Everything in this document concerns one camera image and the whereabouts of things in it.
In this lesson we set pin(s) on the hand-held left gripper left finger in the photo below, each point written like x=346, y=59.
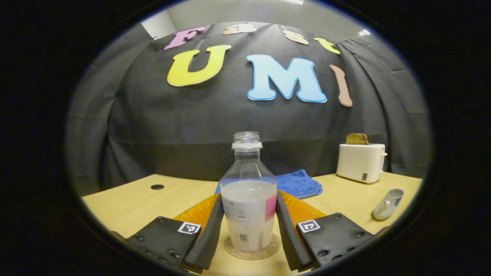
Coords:
x=165, y=241

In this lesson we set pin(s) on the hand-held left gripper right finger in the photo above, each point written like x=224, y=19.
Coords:
x=333, y=239

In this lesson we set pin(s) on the white blue-flowered teacup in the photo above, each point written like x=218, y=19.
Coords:
x=385, y=207

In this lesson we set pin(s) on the round wooden coaster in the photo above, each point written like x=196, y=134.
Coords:
x=251, y=256

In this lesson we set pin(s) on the clear plastic water bottle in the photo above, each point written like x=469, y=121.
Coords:
x=249, y=214

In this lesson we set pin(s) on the blue folded towel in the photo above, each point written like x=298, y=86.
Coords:
x=299, y=184

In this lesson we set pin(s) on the white toaster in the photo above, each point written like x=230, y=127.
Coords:
x=358, y=163

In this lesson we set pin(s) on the black backdrop cloth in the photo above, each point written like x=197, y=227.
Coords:
x=172, y=126

